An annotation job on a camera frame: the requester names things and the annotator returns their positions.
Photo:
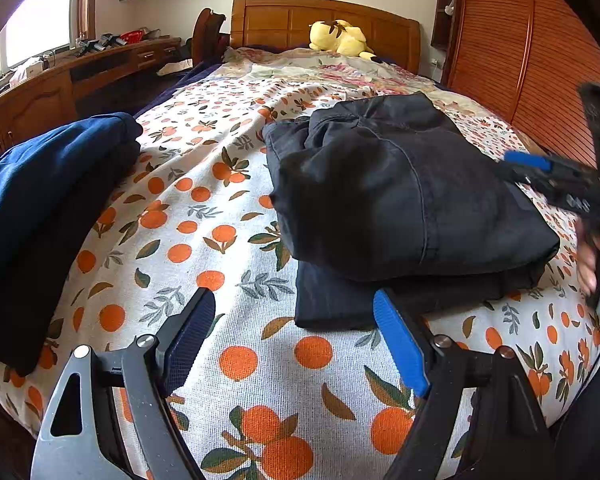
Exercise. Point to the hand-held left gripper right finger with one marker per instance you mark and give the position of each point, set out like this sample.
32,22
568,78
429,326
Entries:
397,345

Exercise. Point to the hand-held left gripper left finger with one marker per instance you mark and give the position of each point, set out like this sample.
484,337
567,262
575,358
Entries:
190,340

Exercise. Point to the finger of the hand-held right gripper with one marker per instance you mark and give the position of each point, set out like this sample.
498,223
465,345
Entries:
527,160

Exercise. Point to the black jacket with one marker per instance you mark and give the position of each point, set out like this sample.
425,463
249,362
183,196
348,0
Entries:
405,195

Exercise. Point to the person's right hand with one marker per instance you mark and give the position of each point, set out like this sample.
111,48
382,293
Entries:
586,270

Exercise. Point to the orange print bed sheet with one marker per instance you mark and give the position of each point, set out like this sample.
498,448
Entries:
205,240

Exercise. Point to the wooden slatted wardrobe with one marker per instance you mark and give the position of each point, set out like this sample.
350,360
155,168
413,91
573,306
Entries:
520,50

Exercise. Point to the dark folded garment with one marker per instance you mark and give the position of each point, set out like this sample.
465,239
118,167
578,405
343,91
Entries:
45,280

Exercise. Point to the navy folded garment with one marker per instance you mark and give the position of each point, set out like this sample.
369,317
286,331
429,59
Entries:
45,180

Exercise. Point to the floral quilt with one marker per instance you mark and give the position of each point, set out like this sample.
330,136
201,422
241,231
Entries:
330,71

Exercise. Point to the yellow plush toy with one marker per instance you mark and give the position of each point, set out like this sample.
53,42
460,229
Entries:
337,37

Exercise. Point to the dark blue bed cover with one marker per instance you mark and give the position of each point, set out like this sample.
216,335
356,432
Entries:
190,80

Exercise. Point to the white paper sheet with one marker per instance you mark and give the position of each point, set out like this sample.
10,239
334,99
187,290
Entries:
175,67

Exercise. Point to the wooden desk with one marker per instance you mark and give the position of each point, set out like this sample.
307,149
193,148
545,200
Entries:
35,105

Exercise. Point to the wooden bed headboard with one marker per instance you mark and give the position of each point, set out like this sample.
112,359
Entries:
280,22

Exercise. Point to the wooden chair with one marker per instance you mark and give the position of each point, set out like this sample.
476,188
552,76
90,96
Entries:
207,35

